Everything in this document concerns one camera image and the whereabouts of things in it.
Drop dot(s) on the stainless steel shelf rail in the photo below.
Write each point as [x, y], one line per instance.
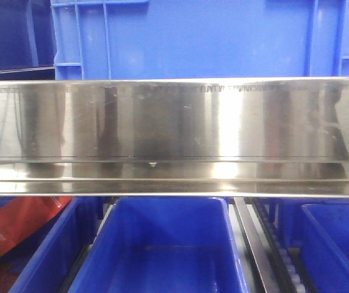
[236, 137]

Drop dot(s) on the large blue crate upper shelf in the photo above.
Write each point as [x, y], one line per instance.
[200, 39]

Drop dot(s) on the dark blue crate upper left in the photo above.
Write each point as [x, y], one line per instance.
[27, 46]

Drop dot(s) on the blue bin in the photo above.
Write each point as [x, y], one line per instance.
[43, 261]
[164, 244]
[320, 229]

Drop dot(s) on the white roller track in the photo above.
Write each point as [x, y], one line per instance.
[286, 273]

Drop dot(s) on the blue bin lower centre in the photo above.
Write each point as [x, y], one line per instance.
[164, 244]

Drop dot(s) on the steel divider rail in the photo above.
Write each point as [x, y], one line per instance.
[260, 262]

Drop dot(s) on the blue bin lower right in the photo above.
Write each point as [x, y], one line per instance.
[320, 229]

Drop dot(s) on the red packet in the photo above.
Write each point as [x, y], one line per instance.
[23, 216]

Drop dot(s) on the blue bin lower left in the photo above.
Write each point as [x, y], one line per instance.
[43, 261]

